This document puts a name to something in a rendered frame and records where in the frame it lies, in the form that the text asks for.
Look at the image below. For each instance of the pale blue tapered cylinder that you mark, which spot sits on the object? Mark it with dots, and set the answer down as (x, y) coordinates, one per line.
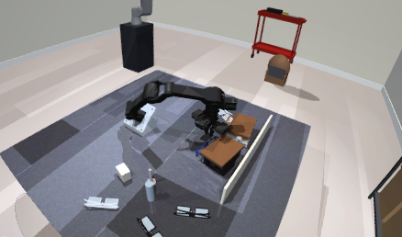
(149, 191)

